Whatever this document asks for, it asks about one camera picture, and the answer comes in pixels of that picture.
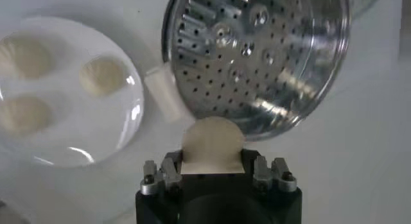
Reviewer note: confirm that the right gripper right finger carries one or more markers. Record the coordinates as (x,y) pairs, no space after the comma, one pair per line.
(263,174)

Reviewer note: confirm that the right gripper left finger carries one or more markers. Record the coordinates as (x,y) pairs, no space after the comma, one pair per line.
(170,177)

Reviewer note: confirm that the white steamed baozi bun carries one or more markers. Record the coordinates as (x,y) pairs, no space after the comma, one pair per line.
(102,76)
(24,114)
(212,145)
(24,56)

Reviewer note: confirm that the stainless steel steamer pot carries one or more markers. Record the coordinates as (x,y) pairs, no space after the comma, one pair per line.
(167,93)

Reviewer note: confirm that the stainless steel steamer basket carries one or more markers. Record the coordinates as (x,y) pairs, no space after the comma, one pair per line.
(257,68)

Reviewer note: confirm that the white ceramic plate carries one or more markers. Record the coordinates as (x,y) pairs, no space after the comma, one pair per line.
(80,122)

